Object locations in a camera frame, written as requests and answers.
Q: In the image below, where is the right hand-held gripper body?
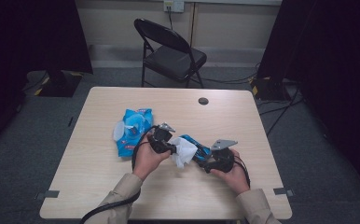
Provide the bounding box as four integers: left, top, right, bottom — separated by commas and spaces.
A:
210, 139, 239, 174

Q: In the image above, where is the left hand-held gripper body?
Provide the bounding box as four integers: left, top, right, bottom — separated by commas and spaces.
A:
147, 121, 176, 154

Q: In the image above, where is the blue toy car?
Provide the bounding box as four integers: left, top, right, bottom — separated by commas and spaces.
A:
179, 133, 214, 164

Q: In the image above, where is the blue wet wipes pack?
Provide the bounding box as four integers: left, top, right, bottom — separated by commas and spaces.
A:
112, 107, 154, 158

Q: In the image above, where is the person's right hand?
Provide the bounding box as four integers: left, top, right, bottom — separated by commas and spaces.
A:
210, 149, 251, 196

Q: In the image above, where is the person's left hand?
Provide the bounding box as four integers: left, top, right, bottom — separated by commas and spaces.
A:
132, 133, 172, 181

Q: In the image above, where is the grey tape strip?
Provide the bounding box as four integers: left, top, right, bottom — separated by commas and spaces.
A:
35, 189, 61, 201
273, 187, 295, 198

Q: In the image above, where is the black folding chair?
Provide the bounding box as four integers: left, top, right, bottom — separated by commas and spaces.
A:
133, 18, 208, 89

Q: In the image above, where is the black stand base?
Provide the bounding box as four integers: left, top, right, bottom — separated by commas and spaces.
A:
37, 68, 85, 98
249, 76, 292, 102

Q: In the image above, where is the black curtain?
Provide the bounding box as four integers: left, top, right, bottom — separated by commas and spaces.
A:
0, 0, 94, 157
256, 0, 360, 200

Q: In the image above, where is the right hand-held gripper cable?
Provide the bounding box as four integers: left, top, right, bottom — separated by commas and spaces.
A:
232, 154, 251, 189

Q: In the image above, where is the hand-held gripper cable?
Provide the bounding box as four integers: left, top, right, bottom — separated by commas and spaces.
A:
79, 124, 159, 224
232, 154, 251, 189

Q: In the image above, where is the black floor cable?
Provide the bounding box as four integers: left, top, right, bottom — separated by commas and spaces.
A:
196, 63, 260, 86
257, 87, 305, 138

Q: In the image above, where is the left hand-held gripper cable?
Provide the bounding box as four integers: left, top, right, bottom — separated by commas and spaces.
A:
79, 124, 159, 224

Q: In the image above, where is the white wall socket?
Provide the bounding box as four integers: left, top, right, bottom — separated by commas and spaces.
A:
163, 0, 186, 13

